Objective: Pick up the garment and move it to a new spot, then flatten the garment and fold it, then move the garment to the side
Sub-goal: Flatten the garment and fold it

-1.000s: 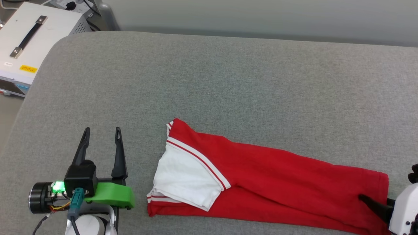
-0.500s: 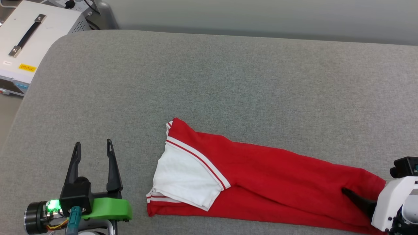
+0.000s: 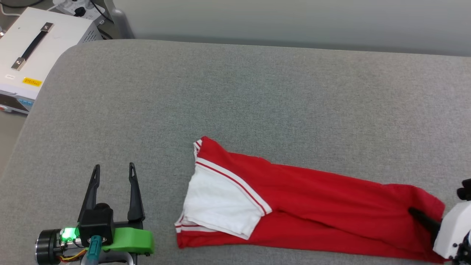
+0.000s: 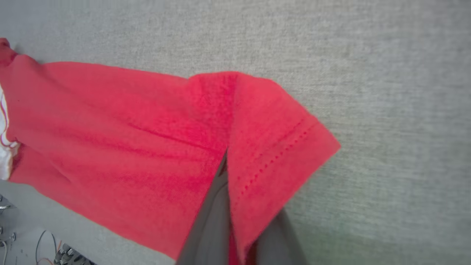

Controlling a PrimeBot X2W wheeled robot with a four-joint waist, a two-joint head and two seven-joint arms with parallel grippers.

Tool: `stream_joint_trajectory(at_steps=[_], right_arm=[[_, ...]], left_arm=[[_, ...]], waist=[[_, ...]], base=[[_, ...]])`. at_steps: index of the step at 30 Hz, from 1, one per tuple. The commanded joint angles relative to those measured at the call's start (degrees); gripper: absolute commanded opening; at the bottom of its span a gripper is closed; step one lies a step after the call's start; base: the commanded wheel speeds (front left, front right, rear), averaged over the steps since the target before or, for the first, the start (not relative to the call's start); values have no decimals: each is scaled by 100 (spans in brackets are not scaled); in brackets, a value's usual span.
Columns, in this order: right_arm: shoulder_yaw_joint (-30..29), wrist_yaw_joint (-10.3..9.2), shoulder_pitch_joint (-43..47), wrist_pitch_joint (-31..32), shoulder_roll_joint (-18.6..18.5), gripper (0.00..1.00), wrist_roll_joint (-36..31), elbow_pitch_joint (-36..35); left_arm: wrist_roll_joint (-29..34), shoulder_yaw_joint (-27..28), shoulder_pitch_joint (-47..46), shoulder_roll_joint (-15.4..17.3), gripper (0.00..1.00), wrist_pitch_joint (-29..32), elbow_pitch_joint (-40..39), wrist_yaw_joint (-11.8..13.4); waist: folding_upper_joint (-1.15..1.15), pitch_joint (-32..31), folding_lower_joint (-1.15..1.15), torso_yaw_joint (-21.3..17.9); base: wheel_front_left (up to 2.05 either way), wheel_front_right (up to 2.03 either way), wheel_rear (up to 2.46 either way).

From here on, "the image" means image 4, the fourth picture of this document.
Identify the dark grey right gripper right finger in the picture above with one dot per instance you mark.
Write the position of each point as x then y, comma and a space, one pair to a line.
279, 246

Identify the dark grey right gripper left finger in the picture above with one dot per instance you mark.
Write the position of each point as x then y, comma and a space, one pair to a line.
213, 228

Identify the red and white sports jersey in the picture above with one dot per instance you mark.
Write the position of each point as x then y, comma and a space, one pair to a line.
147, 147

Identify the grey fabric sofa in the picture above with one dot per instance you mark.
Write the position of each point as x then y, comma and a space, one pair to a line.
368, 73

